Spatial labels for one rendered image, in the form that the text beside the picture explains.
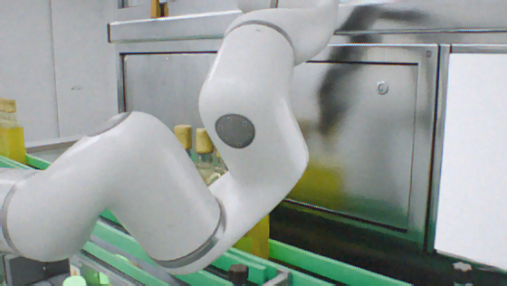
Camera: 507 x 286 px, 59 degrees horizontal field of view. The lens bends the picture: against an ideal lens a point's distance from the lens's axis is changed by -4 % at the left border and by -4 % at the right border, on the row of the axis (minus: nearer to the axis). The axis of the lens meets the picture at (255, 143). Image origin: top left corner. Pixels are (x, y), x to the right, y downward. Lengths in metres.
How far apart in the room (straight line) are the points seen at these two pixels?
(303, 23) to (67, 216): 0.33
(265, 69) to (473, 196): 0.43
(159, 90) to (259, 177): 0.82
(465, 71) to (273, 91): 0.38
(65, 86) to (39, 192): 6.71
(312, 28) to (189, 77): 0.63
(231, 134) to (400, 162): 0.42
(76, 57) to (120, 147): 6.82
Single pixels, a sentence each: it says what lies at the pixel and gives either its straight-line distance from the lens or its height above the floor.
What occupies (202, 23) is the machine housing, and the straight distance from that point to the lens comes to 1.06.
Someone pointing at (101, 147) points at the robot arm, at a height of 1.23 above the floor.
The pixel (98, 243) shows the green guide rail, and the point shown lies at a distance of 1.02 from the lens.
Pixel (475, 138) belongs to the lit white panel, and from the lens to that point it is 0.74.
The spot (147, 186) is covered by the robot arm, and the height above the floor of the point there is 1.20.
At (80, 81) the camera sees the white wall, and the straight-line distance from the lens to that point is 7.20.
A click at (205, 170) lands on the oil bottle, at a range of 0.87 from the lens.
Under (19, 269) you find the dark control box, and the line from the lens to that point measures 1.25.
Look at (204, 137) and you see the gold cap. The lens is 0.86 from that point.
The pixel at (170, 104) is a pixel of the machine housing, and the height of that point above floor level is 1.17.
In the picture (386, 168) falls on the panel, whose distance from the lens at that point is 0.80.
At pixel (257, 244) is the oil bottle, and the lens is 0.83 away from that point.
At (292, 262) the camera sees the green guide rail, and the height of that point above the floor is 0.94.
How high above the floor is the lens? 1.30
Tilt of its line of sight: 11 degrees down
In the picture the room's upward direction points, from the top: straight up
